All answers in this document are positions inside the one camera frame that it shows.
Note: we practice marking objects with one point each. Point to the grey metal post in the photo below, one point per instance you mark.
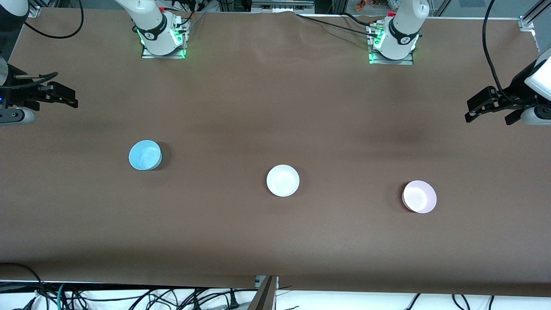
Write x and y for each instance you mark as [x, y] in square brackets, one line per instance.
[263, 297]

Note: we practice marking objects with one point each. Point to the white bowl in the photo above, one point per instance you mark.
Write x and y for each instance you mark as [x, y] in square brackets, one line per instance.
[283, 181]

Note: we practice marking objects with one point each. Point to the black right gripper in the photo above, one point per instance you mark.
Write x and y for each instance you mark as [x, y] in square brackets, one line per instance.
[19, 95]

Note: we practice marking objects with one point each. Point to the blue bowl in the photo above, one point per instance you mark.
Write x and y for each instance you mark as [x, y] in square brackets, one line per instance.
[145, 155]

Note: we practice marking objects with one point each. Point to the pink bowl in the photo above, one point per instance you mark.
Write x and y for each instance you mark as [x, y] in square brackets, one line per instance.
[419, 196]

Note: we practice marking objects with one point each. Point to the brown table cloth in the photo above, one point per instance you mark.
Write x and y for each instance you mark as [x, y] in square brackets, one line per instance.
[275, 107]

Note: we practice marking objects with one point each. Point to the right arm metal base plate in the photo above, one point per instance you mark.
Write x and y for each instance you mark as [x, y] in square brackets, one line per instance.
[172, 56]

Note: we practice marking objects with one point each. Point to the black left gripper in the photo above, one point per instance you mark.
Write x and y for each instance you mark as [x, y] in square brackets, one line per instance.
[513, 98]

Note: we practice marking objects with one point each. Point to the aluminium frame corner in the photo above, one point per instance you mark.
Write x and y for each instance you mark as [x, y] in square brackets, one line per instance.
[35, 12]
[527, 21]

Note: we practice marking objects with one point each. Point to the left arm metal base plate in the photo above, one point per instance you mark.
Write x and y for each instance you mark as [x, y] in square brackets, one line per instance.
[387, 62]

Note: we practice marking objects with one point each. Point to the grey power strip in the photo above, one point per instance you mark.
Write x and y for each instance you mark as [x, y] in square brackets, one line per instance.
[282, 5]

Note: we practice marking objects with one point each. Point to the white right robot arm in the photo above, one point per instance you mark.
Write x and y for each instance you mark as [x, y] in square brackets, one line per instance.
[150, 17]

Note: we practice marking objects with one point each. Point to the black power plug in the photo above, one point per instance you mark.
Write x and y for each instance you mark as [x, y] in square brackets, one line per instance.
[233, 301]

